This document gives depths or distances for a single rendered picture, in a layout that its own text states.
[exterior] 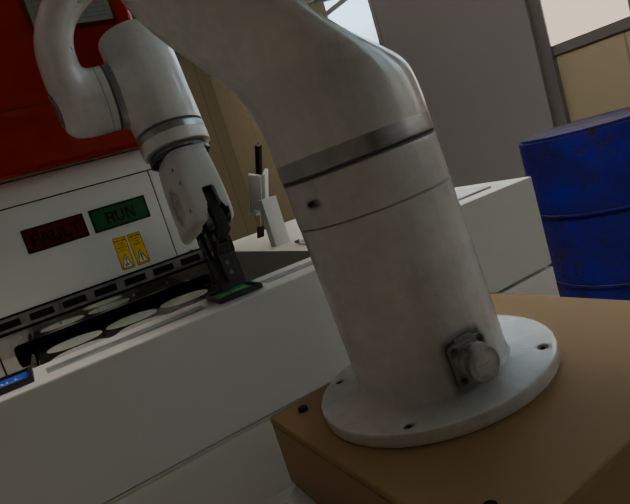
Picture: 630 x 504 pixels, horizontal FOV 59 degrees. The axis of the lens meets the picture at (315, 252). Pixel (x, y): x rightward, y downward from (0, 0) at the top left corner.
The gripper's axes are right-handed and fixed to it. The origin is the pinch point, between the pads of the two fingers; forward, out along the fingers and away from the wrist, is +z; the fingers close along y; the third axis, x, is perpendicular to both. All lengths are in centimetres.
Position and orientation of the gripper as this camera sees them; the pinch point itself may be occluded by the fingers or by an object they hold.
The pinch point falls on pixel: (227, 271)
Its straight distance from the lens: 67.9
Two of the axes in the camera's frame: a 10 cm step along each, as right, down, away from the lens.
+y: 4.0, -2.0, -8.9
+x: 8.3, -3.3, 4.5
